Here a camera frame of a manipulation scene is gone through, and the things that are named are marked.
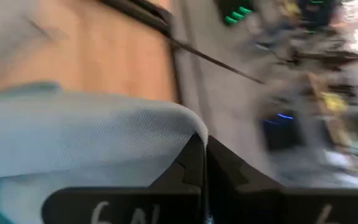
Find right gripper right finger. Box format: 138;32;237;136
206;136;358;224

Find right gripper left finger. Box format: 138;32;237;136
41;133;206;224

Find teal microfiber towel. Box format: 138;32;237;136
0;81;209;224

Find black box with blue light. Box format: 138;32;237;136
261;110;306;152

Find black device with green lights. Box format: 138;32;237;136
216;0;254;27

